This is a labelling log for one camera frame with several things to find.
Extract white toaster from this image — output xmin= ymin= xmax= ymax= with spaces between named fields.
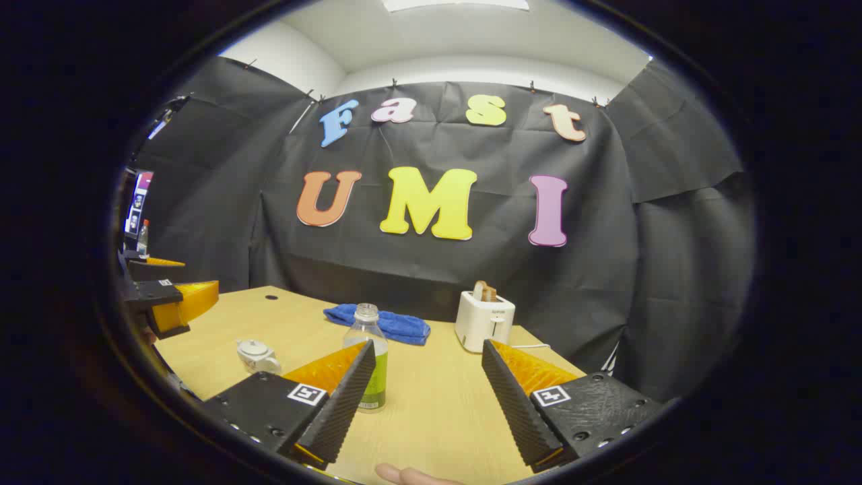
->
xmin=455 ymin=290 xmax=517 ymax=354

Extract white ceramic teacup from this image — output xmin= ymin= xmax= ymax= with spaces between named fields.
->
xmin=236 ymin=344 xmax=284 ymax=376

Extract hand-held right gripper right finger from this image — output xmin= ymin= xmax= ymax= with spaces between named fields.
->
xmin=481 ymin=339 xmax=667 ymax=474

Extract blue towel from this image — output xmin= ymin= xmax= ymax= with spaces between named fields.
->
xmin=323 ymin=303 xmax=432 ymax=346

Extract green label water bottle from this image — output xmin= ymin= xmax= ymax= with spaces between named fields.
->
xmin=342 ymin=303 xmax=389 ymax=413

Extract computer monitor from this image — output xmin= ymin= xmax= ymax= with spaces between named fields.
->
xmin=123 ymin=170 xmax=154 ymax=236

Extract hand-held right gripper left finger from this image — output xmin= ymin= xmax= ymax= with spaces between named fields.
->
xmin=202 ymin=339 xmax=378 ymax=472

